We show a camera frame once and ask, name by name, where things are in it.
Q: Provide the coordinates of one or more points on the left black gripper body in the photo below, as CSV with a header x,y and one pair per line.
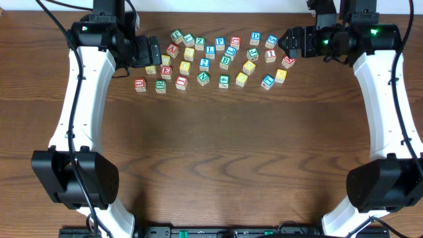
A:
x,y
154,51

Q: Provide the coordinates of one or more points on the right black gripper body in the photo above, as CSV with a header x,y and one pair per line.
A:
x,y
295,41

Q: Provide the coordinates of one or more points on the red E block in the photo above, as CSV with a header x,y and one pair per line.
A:
x,y
166,72

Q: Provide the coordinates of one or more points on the red U block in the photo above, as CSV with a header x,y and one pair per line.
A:
x,y
140,85

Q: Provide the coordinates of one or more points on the red i block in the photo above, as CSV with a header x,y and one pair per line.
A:
x,y
181,82
270,56

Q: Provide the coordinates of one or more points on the green R block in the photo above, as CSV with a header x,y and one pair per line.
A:
x,y
160,86

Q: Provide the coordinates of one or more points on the green N block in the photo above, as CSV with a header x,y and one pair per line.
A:
x,y
203,78

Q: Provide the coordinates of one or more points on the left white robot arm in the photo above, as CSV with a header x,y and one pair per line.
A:
x,y
72,169

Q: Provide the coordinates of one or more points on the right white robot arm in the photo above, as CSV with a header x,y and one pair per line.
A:
x,y
352,34

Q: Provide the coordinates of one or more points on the yellow S block left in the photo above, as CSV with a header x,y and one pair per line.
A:
x,y
151,69

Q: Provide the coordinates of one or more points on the yellow s block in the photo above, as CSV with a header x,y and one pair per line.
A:
x,y
151,69
189,54

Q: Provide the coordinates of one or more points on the yellow C block left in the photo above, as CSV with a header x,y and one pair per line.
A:
x,y
166,60

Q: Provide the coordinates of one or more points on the red M block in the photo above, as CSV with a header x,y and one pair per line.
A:
x,y
288,62

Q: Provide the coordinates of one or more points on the red A block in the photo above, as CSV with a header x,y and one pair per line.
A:
x,y
172,50

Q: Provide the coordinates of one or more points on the blue S block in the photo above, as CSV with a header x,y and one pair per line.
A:
x,y
271,42

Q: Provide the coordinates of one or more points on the green F block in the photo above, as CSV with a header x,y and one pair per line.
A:
x,y
177,36

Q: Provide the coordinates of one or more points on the yellow K block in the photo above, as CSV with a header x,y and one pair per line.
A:
x,y
280,76

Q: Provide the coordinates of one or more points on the yellow O block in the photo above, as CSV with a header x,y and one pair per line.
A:
x,y
185,67

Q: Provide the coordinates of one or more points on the green L block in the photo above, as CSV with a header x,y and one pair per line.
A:
x,y
189,40

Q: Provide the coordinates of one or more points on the green J block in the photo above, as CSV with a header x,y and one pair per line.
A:
x,y
252,54

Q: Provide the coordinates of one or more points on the blue T block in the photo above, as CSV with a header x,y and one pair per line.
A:
x,y
267,82

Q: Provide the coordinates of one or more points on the green Z block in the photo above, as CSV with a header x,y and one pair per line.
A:
x,y
200,43

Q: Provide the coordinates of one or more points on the yellow G block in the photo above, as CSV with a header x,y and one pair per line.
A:
x,y
249,67

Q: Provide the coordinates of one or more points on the blue 2 block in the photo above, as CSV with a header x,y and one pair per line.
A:
x,y
204,64

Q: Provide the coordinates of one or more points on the blue L block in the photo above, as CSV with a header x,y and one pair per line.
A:
x,y
210,52

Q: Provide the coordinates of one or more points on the red C block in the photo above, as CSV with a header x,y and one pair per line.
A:
x,y
235,42

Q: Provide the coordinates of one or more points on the yellow block centre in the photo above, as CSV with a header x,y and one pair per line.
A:
x,y
241,79

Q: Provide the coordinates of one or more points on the blue P block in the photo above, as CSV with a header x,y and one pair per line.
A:
x,y
220,43

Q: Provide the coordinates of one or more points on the green B block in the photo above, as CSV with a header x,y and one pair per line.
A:
x,y
225,62

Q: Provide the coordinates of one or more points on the green 4 block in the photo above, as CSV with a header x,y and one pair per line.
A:
x,y
224,81

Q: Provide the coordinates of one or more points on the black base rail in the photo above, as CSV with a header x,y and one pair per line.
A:
x,y
168,232

